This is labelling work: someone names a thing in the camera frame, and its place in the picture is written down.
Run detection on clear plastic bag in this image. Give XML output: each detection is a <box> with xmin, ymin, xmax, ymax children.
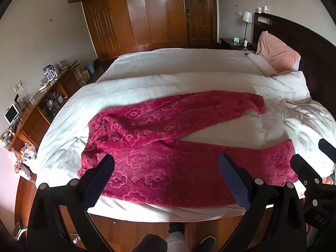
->
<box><xmin>20</xmin><ymin>143</ymin><xmax>38</xmax><ymax>163</ymax></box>

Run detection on white bed blanket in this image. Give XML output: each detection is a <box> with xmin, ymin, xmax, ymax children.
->
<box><xmin>35</xmin><ymin>48</ymin><xmax>336</xmax><ymax>216</ymax></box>

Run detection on wooden sideboard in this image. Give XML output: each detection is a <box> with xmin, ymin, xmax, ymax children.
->
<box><xmin>8</xmin><ymin>60</ymin><xmax>80</xmax><ymax>151</ymax></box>

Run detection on dark wooden headboard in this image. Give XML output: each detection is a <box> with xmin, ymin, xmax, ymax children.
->
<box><xmin>252</xmin><ymin>12</ymin><xmax>336</xmax><ymax>147</ymax></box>

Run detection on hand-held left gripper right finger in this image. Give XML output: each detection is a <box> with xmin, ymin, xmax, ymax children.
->
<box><xmin>218</xmin><ymin>152</ymin><xmax>307</xmax><ymax>252</ymax></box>

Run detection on pink pillow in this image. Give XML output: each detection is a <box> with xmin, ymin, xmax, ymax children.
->
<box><xmin>256</xmin><ymin>31</ymin><xmax>301</xmax><ymax>73</ymax></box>

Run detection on dark cloth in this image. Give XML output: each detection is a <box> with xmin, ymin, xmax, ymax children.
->
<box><xmin>136</xmin><ymin>233</ymin><xmax>168</xmax><ymax>252</ymax></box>

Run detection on glass kettle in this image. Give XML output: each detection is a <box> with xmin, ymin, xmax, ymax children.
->
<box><xmin>43</xmin><ymin>65</ymin><xmax>57</xmax><ymax>81</ymax></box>

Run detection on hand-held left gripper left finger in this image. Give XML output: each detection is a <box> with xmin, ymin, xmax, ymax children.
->
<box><xmin>26</xmin><ymin>154</ymin><xmax>116</xmax><ymax>252</ymax></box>

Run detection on red fleece pants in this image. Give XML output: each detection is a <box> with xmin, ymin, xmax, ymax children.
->
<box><xmin>77</xmin><ymin>90</ymin><xmax>306</xmax><ymax>207</ymax></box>

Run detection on wooden door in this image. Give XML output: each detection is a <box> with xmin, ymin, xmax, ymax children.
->
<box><xmin>182</xmin><ymin>0</ymin><xmax>218</xmax><ymax>47</ymax></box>

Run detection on person's left leg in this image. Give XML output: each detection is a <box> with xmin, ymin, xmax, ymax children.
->
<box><xmin>165</xmin><ymin>222</ymin><xmax>187</xmax><ymax>252</ymax></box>

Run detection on white pillow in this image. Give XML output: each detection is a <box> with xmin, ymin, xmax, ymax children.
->
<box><xmin>248</xmin><ymin>53</ymin><xmax>279</xmax><ymax>76</ymax></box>

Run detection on white bedside lamp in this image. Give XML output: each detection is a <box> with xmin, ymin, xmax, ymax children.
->
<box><xmin>241</xmin><ymin>11</ymin><xmax>253</xmax><ymax>46</ymax></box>

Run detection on white tablet screen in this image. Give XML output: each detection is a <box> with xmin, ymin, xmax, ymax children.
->
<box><xmin>4</xmin><ymin>104</ymin><xmax>20</xmax><ymax>125</ymax></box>

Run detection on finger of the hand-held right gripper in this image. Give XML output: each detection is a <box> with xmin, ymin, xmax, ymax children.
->
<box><xmin>290</xmin><ymin>154</ymin><xmax>324</xmax><ymax>197</ymax></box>
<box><xmin>318</xmin><ymin>138</ymin><xmax>336</xmax><ymax>161</ymax></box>

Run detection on dark wooden nightstand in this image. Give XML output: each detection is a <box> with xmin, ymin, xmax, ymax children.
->
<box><xmin>220</xmin><ymin>38</ymin><xmax>253</xmax><ymax>51</ymax></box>

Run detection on wooden wardrobe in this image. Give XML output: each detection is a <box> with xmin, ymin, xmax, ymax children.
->
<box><xmin>66</xmin><ymin>0</ymin><xmax>188</xmax><ymax>60</ymax></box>

